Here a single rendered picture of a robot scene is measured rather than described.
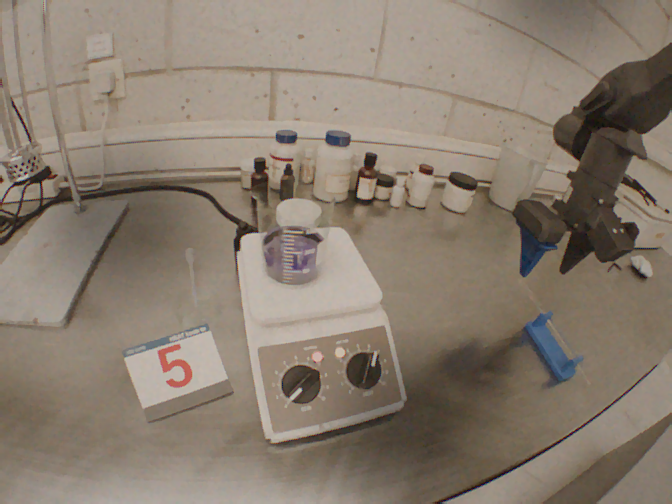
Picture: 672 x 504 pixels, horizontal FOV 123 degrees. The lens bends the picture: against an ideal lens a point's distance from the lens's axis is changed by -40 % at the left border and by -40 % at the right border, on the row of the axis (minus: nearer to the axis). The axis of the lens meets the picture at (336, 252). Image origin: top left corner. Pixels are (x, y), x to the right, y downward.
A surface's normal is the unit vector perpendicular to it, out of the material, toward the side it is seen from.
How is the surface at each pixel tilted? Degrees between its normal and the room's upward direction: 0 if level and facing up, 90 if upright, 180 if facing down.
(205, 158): 90
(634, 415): 0
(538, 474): 0
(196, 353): 40
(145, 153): 90
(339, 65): 90
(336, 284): 0
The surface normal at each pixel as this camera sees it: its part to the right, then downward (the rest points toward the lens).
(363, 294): 0.13, -0.79
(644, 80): -0.88, -0.19
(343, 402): 0.27, -0.37
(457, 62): 0.22, 0.62
